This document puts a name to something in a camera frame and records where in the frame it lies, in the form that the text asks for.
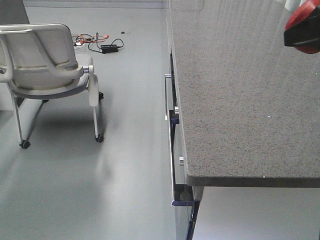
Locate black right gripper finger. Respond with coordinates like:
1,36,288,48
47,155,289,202
284,10,320,48

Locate red yellow apple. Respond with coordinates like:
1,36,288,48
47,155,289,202
285,0,320,54

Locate grey stone counter cabinet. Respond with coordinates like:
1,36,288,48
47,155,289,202
169,0,320,240

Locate black power adapter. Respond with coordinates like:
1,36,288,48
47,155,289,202
100,44,119,54

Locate white mesh office chair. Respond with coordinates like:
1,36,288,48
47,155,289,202
0,23,104,149

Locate orange and black cables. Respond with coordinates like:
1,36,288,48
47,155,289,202
72,32,124,53

